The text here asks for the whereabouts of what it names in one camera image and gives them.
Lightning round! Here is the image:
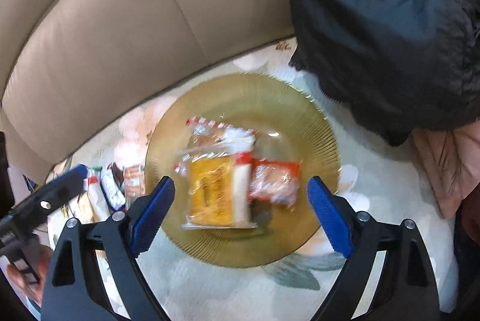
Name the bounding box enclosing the blue white red chip bag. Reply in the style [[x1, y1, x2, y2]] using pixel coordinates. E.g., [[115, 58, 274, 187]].
[[100, 164, 126, 211]]

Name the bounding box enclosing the yellow toast bread packet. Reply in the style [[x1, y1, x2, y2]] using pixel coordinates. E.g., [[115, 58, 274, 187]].
[[176, 150, 256, 230]]

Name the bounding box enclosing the person's hand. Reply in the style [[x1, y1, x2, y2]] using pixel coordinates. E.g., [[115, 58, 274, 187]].
[[5, 243, 54, 308]]

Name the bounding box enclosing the white green snack packet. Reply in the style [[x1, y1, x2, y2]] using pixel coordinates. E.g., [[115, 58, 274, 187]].
[[76, 168, 110, 224]]

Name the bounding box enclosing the brown biscuit clear packet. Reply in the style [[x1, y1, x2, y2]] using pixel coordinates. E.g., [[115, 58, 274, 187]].
[[123, 164, 146, 210]]

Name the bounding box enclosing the floral quilted seat cover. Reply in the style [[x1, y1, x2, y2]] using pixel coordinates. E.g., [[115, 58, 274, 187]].
[[53, 39, 458, 320]]

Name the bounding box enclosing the pink garment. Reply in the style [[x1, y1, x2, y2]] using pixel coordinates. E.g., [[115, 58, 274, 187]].
[[412, 122, 480, 219]]

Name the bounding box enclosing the red striped clear packet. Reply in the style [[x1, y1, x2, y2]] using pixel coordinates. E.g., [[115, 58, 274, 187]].
[[176, 116, 256, 164]]

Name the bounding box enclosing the red pastry packet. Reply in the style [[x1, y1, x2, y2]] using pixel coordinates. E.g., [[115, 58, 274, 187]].
[[248, 159, 300, 207]]

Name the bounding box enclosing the beige leather sofa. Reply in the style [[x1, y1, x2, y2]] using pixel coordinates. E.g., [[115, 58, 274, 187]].
[[1, 0, 293, 183]]

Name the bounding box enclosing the gold ribbed glass plate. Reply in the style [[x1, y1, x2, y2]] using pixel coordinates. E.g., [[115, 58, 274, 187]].
[[145, 73, 340, 267]]

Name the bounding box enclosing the black jacket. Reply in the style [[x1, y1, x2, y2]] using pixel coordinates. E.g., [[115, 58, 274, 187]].
[[289, 0, 479, 146]]

